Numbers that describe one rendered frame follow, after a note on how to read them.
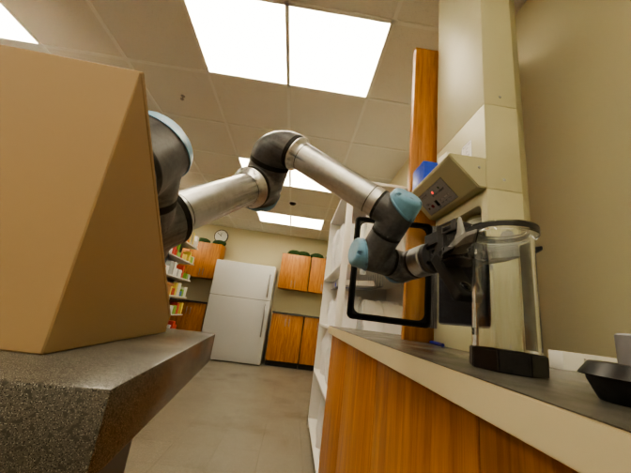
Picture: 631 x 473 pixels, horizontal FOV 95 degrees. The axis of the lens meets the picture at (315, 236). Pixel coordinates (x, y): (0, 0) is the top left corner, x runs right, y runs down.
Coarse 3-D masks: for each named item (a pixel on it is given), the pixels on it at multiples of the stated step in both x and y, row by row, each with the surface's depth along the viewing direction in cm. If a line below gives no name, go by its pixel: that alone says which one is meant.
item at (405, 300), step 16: (368, 224) 115; (416, 240) 113; (368, 272) 110; (368, 288) 109; (384, 288) 108; (400, 288) 108; (416, 288) 108; (368, 304) 107; (384, 304) 107; (400, 304) 107; (416, 304) 107
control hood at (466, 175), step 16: (448, 160) 89; (464, 160) 87; (480, 160) 88; (432, 176) 99; (448, 176) 93; (464, 176) 88; (480, 176) 86; (416, 192) 112; (464, 192) 92; (448, 208) 103
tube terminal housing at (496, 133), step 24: (480, 120) 94; (504, 120) 92; (456, 144) 108; (480, 144) 92; (504, 144) 90; (504, 168) 88; (480, 192) 89; (504, 192) 86; (528, 192) 101; (456, 216) 100; (504, 216) 84; (528, 216) 94; (456, 336) 90
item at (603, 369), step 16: (624, 336) 29; (624, 352) 29; (592, 368) 29; (608, 368) 27; (624, 368) 27; (592, 384) 29; (608, 384) 27; (624, 384) 26; (608, 400) 28; (624, 400) 26
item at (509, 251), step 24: (480, 240) 48; (504, 240) 45; (528, 240) 45; (480, 264) 47; (504, 264) 44; (528, 264) 44; (480, 288) 46; (504, 288) 43; (528, 288) 43; (480, 312) 45; (504, 312) 42; (528, 312) 42; (480, 336) 44; (504, 336) 42; (528, 336) 41
